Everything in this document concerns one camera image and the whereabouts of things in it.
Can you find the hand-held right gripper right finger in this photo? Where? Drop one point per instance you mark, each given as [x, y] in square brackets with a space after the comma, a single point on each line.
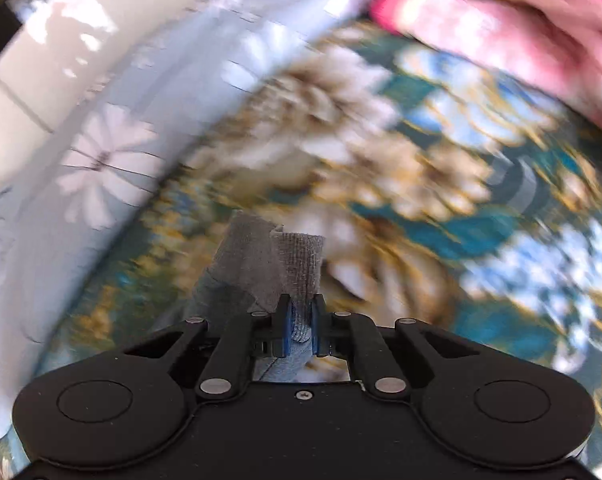
[322, 332]

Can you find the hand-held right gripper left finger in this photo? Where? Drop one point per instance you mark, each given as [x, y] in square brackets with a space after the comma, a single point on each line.
[282, 332]

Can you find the grey knit garment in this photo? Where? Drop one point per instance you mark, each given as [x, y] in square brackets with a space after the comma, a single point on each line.
[261, 265]

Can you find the teal floral printed blanket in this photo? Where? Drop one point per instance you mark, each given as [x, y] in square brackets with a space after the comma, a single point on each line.
[406, 185]

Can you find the light blue daisy bedsheet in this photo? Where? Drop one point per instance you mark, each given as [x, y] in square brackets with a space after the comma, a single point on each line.
[106, 160]

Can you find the pink cloth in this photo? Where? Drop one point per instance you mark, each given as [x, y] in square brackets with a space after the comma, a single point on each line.
[506, 25]

